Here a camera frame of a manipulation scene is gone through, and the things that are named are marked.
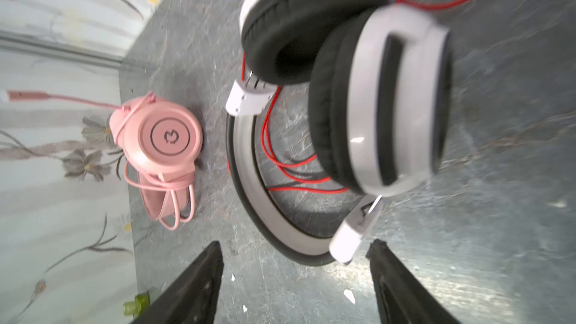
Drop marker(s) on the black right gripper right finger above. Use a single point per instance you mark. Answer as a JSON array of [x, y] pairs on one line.
[[400, 297]]

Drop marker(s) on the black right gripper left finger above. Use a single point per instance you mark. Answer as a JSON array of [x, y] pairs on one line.
[[193, 296]]

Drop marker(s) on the pink headphones with cable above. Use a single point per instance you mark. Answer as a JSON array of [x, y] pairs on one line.
[[161, 140]]

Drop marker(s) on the green small object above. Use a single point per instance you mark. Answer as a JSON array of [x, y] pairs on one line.
[[137, 306]]

